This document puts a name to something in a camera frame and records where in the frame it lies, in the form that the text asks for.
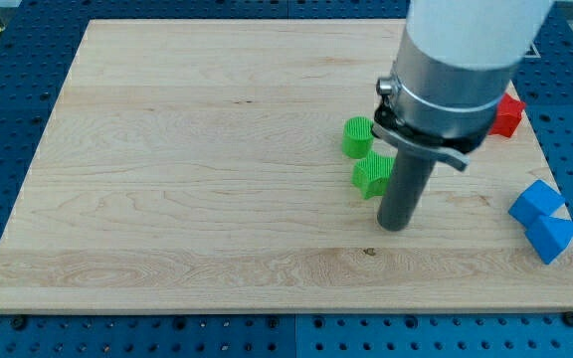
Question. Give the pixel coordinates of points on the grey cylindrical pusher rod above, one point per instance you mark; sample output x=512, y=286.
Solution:
x=409, y=177

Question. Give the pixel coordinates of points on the light wooden board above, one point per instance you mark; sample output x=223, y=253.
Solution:
x=196, y=167

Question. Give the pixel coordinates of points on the blue triangular prism block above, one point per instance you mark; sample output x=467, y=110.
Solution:
x=549, y=236

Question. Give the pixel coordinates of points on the blue cube block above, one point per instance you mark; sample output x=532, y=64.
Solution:
x=539, y=199

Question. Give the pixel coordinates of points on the red star block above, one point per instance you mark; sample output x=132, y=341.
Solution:
x=508, y=116

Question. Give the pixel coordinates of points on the green ribbed star block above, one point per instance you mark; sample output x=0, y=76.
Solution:
x=371, y=174

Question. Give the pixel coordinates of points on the green ribbed cylinder block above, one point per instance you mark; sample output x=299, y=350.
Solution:
x=357, y=137

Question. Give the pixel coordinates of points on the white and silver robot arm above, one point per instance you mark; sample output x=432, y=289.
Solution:
x=452, y=67

